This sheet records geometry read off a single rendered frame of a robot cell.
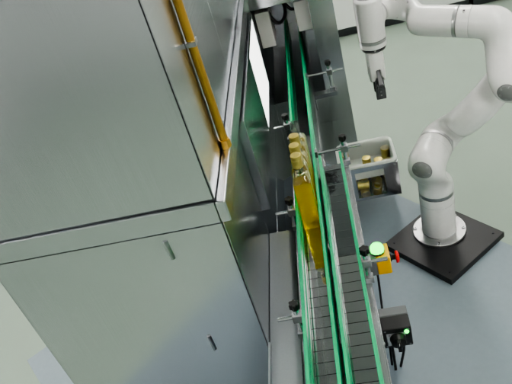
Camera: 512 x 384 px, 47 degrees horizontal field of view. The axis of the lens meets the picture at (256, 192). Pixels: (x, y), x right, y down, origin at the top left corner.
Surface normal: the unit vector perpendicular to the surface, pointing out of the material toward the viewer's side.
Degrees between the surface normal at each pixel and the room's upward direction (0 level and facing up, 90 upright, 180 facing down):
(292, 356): 0
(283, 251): 0
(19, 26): 90
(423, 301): 0
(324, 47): 90
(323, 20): 90
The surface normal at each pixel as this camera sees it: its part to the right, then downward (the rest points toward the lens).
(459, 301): -0.25, -0.78
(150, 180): -0.01, 0.60
